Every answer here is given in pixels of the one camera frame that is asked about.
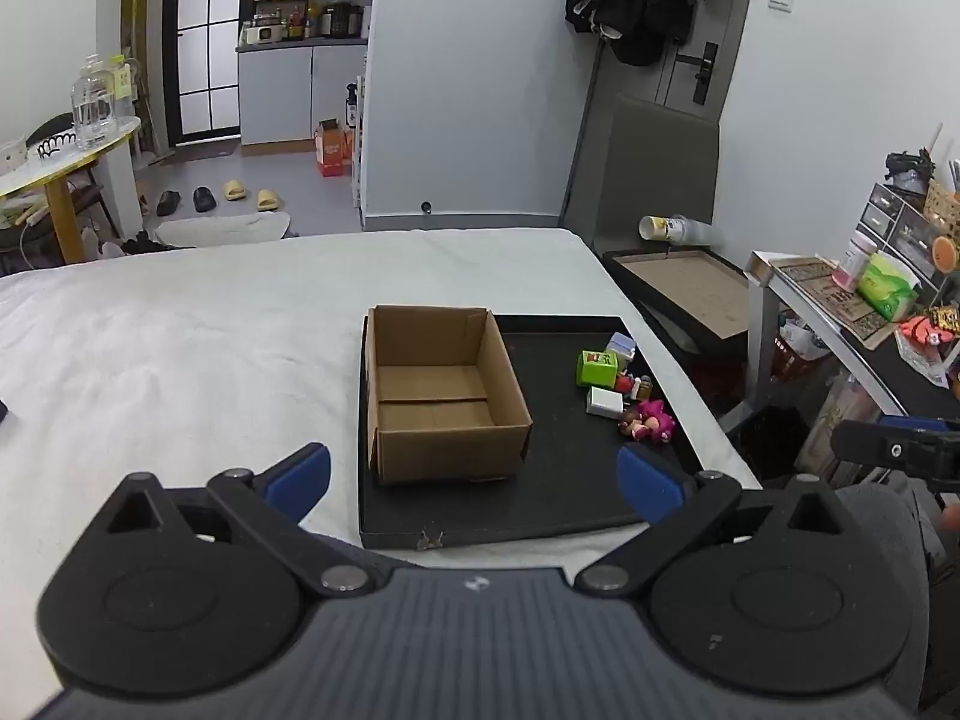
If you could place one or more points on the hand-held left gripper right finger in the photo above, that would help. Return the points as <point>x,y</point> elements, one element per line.
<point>646,484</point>

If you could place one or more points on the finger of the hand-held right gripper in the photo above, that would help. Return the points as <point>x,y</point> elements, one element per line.
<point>919,422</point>
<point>885,450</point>

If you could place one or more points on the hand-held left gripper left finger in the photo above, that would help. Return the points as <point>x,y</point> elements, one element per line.
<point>304,476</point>

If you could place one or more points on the brown-haired doll figure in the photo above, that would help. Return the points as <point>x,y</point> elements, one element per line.
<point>631,427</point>

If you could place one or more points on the pink doll figure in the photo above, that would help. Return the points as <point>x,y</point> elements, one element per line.
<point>656,420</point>

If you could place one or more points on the white charger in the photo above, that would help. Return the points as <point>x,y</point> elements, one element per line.
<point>606,401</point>

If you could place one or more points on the small red-capped bottle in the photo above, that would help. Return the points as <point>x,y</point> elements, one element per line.
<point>630,384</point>

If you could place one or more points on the green cube charger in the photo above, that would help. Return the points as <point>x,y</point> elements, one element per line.
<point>596,369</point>

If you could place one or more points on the lavender cube charger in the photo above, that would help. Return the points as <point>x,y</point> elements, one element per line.
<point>621,346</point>

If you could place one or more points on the brown cardboard box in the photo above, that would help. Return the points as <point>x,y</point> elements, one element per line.
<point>442,405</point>

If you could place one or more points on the person's right hand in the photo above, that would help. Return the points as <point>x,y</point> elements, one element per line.
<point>952,519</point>

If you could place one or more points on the orange snack bag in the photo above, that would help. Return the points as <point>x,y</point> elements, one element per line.
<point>926,341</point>

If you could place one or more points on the grey side desk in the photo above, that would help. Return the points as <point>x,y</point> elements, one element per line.
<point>862,360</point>

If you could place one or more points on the green tissue pack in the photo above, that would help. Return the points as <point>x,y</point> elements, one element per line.
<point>889,285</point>

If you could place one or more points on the brown patterned flat box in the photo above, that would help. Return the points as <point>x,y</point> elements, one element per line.
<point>832,296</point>

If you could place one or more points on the pink-lidded white bottle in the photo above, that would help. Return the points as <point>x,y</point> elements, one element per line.
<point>855,262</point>

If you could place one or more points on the black tray with brown bottom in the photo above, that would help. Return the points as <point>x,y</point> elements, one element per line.
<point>690,292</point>

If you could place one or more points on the grey drawer organizer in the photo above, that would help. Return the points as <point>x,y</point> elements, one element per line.
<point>896,221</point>

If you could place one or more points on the wicker basket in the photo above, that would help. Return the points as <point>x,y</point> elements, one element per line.
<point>943,210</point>

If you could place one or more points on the paper cup tube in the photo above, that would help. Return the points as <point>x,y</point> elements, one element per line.
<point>671,229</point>

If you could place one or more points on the white floor rug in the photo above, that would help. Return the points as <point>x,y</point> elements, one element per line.
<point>225,229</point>

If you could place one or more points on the black slipper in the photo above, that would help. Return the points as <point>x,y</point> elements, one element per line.
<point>204,199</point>
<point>169,202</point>

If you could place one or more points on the grey leaning board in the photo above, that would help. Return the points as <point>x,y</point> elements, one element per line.
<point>652,165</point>

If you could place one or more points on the orange carton box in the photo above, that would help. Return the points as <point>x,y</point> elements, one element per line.
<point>331,150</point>

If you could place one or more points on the black spray bottle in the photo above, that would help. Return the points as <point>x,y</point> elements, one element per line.
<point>350,105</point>

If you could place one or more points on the white kitchen cabinet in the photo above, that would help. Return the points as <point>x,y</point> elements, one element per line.
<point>300,94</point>

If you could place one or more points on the round yellow-legged table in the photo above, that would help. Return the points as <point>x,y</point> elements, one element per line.
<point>60,165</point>

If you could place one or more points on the black door lock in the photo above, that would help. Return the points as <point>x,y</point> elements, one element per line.
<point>703,71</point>

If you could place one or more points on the clear glass bottle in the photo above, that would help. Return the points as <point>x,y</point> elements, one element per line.
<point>91,109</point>

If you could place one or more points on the white kitchen appliance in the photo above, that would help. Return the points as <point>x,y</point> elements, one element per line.
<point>262,35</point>

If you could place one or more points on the black-framed glass door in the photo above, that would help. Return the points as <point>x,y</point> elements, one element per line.
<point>206,37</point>

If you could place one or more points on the grey entrance door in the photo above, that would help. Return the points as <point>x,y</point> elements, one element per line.
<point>712,22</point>

